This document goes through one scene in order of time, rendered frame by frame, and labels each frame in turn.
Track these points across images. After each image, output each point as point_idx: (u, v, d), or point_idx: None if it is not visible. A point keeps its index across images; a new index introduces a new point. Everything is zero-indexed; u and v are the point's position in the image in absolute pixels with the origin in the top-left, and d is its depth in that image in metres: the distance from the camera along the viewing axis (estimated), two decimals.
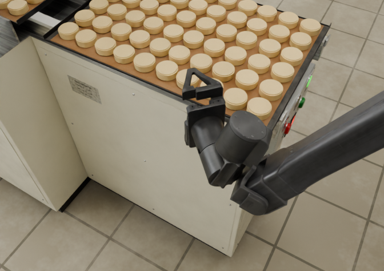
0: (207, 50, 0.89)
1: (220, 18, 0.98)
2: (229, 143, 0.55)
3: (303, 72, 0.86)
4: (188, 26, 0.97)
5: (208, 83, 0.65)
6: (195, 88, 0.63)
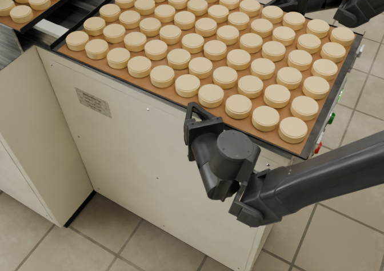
0: (231, 63, 0.81)
1: (243, 26, 0.89)
2: (218, 162, 0.59)
3: (338, 87, 0.77)
4: (208, 35, 0.89)
5: (207, 117, 0.72)
6: None
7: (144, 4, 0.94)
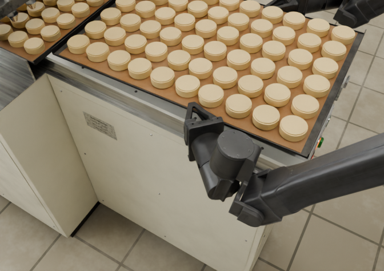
0: (231, 63, 0.81)
1: (243, 26, 0.90)
2: (218, 162, 0.59)
3: (339, 86, 0.77)
4: (208, 36, 0.89)
5: (207, 117, 0.72)
6: None
7: (145, 7, 0.94)
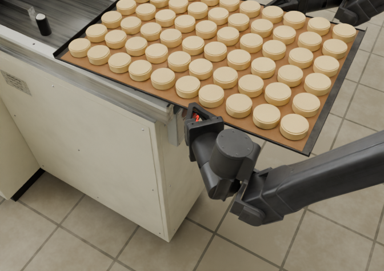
0: (231, 63, 0.81)
1: (243, 27, 0.90)
2: (218, 161, 0.58)
3: (340, 83, 0.76)
4: (209, 38, 0.89)
5: (208, 117, 0.72)
6: None
7: (146, 10, 0.95)
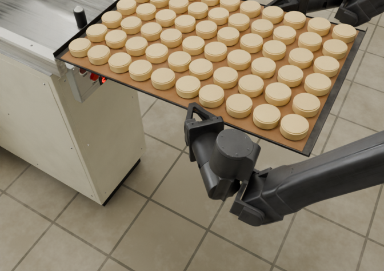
0: (232, 63, 0.81)
1: (243, 27, 0.90)
2: (218, 161, 0.58)
3: (340, 83, 0.76)
4: (209, 38, 0.89)
5: (208, 117, 0.72)
6: None
7: (146, 10, 0.95)
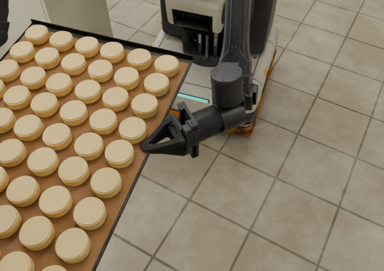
0: (83, 115, 0.72)
1: (13, 114, 0.73)
2: (240, 89, 0.68)
3: (111, 38, 0.85)
4: (26, 148, 0.69)
5: (164, 127, 0.71)
6: (179, 131, 0.69)
7: None
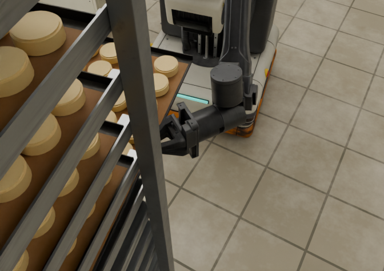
0: None
1: None
2: (239, 89, 0.68)
3: (111, 38, 0.85)
4: None
5: (164, 127, 0.71)
6: (179, 131, 0.69)
7: None
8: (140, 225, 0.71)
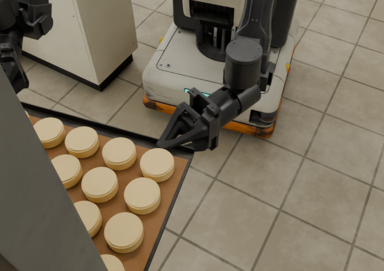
0: None
1: None
2: (257, 71, 0.60)
3: (82, 119, 0.62)
4: None
5: (191, 146, 0.62)
6: None
7: None
8: None
